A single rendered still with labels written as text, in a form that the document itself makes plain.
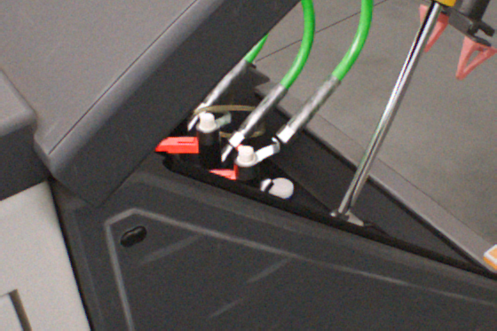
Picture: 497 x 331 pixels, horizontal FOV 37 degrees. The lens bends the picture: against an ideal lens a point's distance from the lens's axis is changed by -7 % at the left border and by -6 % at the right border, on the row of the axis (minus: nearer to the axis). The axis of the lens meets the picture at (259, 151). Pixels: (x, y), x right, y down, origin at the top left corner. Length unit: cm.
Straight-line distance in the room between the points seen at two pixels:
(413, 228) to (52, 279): 80
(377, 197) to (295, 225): 71
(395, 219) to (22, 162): 86
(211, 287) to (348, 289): 12
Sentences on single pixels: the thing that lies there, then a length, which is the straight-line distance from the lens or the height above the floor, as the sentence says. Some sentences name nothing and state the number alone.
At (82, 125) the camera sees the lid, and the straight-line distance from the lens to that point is 29.
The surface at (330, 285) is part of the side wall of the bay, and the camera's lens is 48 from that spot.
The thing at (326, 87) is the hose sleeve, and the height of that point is 116.
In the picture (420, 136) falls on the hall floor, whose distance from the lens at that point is 281.
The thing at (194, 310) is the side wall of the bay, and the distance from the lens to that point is 41.
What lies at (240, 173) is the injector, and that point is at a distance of 90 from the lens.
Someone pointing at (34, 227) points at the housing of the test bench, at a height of 145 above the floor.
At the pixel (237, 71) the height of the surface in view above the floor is 111.
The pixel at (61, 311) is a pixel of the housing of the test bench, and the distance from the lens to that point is 36.
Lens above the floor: 166
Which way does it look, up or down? 38 degrees down
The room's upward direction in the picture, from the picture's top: 2 degrees counter-clockwise
